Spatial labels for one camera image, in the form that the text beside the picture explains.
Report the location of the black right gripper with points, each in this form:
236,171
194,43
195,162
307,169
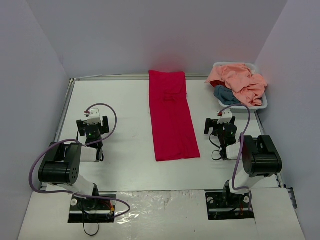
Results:
208,125

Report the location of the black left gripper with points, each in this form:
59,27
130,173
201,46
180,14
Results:
105,124

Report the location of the crimson red t shirt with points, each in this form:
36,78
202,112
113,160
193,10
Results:
173,131

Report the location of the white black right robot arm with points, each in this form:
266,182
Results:
256,158

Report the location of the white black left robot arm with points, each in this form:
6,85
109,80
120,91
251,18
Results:
61,164

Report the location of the teal blue t shirt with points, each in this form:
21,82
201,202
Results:
225,95

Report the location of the dark red t shirt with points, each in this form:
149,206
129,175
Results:
216,83

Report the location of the salmon pink t shirt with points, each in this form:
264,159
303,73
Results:
247,87

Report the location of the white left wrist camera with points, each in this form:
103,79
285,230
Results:
93,116

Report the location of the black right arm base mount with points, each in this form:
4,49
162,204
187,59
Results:
220,207

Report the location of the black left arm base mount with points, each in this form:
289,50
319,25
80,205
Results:
91,210

